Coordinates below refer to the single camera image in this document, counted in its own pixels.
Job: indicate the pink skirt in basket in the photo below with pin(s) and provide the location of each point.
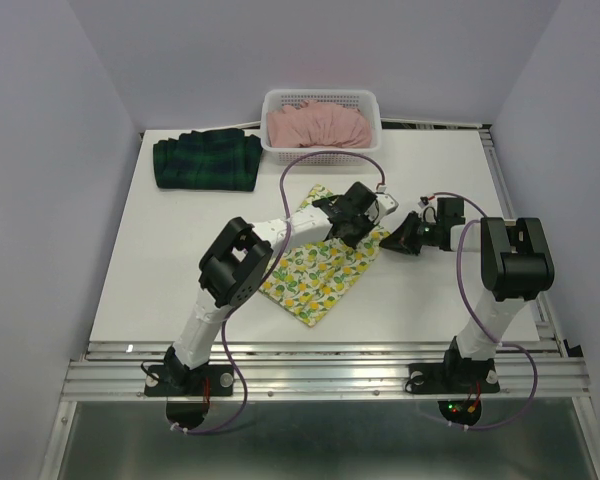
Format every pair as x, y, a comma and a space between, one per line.
318, 124

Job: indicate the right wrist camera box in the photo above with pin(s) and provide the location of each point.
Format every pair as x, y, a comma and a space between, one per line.
428, 210

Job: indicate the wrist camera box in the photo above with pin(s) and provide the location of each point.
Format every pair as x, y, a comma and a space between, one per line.
386, 202
428, 210

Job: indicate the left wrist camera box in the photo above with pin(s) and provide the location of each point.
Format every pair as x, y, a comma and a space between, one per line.
386, 202

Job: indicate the front aluminium rail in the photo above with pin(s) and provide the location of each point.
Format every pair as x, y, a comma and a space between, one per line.
331, 371

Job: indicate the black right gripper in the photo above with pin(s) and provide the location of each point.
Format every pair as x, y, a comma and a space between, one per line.
401, 239

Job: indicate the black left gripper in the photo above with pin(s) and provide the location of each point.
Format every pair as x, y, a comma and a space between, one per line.
370, 220

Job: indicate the green plaid folded skirt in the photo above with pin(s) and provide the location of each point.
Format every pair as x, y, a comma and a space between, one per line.
214, 160

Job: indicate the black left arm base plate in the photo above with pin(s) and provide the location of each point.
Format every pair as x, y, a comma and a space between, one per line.
188, 401

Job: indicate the lemon print skirt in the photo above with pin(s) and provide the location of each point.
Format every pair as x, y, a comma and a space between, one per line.
309, 272

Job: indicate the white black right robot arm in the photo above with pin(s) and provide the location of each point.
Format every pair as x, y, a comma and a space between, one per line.
515, 267

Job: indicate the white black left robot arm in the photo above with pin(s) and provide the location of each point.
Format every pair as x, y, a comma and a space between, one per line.
235, 266

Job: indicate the white plastic basket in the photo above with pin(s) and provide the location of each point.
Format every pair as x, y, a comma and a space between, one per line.
363, 100

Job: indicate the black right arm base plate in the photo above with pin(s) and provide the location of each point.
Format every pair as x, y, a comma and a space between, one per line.
461, 387

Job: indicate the aluminium frame rail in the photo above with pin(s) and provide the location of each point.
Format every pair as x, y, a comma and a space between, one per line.
484, 130

